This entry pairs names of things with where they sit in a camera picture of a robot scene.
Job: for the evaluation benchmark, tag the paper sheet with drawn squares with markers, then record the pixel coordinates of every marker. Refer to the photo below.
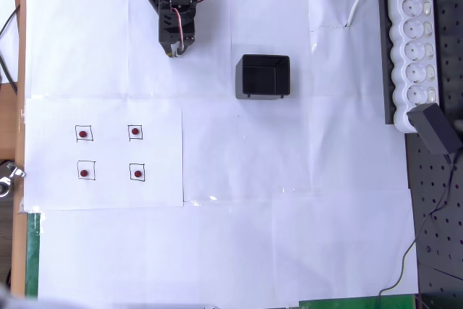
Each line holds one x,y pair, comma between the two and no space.
108,193

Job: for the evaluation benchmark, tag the white power strip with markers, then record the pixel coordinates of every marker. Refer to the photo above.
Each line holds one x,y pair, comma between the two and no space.
416,52

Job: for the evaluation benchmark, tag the metal clamp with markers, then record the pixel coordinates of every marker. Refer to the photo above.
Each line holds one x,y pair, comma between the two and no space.
9,178

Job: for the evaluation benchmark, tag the black rail bar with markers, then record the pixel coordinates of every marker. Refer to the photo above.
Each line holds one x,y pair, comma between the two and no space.
386,55

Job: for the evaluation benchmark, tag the green cutting mat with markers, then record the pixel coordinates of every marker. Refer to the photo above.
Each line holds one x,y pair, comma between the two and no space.
32,251

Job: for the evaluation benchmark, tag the black plastic bin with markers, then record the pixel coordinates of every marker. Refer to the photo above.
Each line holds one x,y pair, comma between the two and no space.
262,77

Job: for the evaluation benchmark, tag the red ball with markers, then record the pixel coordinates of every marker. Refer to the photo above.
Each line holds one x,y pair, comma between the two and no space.
135,131
137,174
83,134
84,173

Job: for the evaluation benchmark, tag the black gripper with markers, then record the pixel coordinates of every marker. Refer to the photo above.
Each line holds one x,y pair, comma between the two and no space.
176,43

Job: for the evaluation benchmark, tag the black power adapter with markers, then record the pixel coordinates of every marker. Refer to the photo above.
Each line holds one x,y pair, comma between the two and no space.
434,128

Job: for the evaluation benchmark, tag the black pegboard panel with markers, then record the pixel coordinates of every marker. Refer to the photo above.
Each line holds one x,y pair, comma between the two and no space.
448,244

